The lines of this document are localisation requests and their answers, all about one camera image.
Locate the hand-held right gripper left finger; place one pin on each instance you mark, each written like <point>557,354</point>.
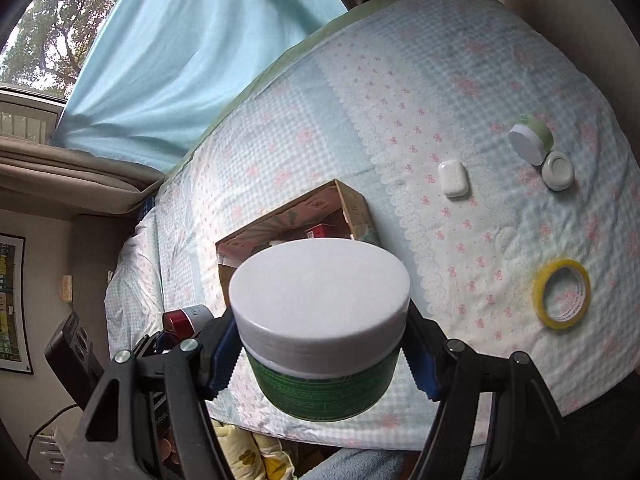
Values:
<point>223,360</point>

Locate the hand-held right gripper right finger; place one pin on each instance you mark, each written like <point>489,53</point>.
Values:
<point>424,366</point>

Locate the large green jar white lid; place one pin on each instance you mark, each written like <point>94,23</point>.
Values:
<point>320,310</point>

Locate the cardboard box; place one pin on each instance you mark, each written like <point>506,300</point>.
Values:
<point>357,207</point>

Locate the red and white canister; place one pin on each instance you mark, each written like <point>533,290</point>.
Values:
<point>185,319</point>

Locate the yellow printed cloth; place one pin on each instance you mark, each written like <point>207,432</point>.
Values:
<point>255,452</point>

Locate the grey blue cloth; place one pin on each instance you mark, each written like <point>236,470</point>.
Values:
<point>360,466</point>

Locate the yellow tape roll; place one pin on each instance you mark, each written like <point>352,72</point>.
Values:
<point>539,292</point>

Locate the black electronic device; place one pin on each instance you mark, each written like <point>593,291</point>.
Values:
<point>70,350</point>

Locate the small red box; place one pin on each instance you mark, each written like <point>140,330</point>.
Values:
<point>320,231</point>

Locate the white rounded soap case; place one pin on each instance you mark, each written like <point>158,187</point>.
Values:
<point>454,179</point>

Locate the small white round lid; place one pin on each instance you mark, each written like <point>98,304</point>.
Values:
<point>558,171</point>

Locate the small green jar white lid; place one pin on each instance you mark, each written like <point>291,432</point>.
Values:
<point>529,142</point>

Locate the checked bedsheet with pink bows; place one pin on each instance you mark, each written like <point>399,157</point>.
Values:
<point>450,85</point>

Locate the light blue curtain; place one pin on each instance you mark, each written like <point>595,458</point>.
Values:
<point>200,60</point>

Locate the window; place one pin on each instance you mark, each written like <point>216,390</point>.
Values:
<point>45,35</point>

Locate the beige wall switch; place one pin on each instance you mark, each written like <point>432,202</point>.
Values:
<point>66,288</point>

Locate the wall poster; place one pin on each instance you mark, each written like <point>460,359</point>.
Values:
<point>11,305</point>

